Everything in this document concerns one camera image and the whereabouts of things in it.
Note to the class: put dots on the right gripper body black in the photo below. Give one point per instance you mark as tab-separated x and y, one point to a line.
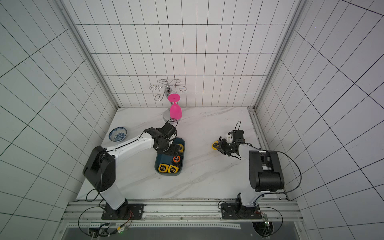
223	145

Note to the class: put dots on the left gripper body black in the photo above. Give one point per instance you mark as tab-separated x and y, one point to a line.
167	148

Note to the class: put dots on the black orange tape measure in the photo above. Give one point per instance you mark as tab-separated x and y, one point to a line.
176	159

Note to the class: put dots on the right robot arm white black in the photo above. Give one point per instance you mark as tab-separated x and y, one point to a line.
265	171

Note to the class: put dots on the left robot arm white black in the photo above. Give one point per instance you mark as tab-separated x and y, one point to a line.
100	169

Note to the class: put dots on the dark teal storage box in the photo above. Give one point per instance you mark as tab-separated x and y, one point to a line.
166	159

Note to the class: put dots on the silver glass holder stand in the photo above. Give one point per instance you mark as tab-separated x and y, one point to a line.
169	88

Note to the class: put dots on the pink plastic wine glass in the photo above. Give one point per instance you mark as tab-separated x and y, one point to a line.
175	109

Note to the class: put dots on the blue white patterned bowl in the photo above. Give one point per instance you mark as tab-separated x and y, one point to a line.
118	134

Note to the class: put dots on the right electronics board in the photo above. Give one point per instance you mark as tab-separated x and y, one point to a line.
265	229

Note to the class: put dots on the electronics board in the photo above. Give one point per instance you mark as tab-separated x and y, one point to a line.
105	230
265	229

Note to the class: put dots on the left electronics board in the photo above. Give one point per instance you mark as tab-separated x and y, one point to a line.
105	230

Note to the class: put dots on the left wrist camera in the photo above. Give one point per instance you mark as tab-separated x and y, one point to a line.
169	131

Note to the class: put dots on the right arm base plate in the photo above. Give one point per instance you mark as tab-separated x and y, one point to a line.
235	212

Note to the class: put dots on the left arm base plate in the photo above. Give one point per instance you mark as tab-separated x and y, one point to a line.
125	212

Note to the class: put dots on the aluminium mounting rail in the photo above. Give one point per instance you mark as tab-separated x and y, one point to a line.
80	216

